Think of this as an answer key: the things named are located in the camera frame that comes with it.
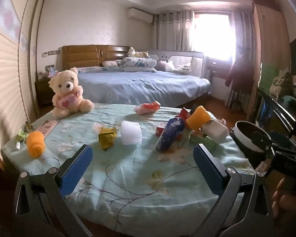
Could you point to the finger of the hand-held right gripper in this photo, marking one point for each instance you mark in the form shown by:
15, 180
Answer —
262, 143

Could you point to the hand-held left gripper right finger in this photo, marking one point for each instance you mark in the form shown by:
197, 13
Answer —
208, 170

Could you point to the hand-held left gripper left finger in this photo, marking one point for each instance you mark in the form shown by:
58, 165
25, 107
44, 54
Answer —
76, 170

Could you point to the white round bin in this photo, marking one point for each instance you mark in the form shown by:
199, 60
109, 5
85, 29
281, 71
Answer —
239, 140

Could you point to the green packet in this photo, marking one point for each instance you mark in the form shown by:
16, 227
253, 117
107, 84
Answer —
203, 142

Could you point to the white paper box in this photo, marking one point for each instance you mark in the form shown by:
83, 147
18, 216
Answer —
215, 131

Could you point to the yellow green wrapper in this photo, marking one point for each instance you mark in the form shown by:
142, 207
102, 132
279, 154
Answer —
108, 138

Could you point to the orange foam fruit net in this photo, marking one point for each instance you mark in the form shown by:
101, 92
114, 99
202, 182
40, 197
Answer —
35, 144
198, 118

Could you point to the blue and silver snack bag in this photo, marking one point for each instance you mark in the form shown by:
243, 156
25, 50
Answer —
170, 134

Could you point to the small red snack packet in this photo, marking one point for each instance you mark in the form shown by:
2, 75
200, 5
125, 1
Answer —
161, 131

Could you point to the white foam fruit net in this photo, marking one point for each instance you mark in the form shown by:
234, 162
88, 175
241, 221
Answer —
131, 133

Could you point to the red and white wrapper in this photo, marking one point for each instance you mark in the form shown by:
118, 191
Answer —
148, 108

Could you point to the person's right hand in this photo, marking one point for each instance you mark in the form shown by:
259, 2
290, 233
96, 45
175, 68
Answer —
286, 202

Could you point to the black glossy stand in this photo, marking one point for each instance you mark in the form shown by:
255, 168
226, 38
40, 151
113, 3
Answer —
278, 108

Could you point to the teal cloth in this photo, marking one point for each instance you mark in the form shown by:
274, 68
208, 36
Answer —
289, 101

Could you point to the pink booklet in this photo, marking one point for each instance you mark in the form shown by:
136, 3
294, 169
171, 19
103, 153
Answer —
46, 128

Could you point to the brown fuzzy cloth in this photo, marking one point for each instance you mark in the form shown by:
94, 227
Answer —
282, 82

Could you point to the small white tube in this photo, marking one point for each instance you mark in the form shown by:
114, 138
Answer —
17, 147

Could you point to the light green candy wrapper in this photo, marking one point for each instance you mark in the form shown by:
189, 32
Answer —
22, 135

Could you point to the stack of green boxes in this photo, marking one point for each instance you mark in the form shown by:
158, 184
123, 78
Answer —
267, 75

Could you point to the dark hanging coat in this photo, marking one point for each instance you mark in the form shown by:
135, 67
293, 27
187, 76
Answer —
240, 71

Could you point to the cream teddy bear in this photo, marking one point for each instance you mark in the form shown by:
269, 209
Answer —
64, 86

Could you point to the wooden nightstand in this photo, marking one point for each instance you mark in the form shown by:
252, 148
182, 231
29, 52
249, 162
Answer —
43, 91

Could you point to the wooden wardrobe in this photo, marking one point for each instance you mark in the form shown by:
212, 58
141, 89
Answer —
268, 42

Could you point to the bed with blue sheet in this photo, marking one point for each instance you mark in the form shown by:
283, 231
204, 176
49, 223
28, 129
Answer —
143, 86

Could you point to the small pale pillow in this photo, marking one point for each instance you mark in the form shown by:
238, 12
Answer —
111, 63

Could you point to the wooden headboard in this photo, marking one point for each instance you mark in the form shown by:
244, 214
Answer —
83, 55

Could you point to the grey curtain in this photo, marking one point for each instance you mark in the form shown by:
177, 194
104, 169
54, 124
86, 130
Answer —
241, 29
172, 29

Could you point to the beige sliding closet door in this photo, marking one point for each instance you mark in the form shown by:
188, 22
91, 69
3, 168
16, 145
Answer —
5, 79

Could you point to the bright window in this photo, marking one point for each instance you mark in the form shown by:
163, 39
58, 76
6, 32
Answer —
212, 34

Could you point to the white blue patterned pillow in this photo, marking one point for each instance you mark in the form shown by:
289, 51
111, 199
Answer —
138, 62

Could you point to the white plush toy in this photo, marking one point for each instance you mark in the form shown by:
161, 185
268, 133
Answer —
132, 52

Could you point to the small photo frame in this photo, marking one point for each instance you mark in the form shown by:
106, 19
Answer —
49, 68

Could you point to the wall switch panel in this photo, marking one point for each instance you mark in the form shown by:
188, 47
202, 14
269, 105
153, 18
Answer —
50, 53

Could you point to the grey bed guard rail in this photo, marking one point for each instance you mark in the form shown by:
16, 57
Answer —
177, 53

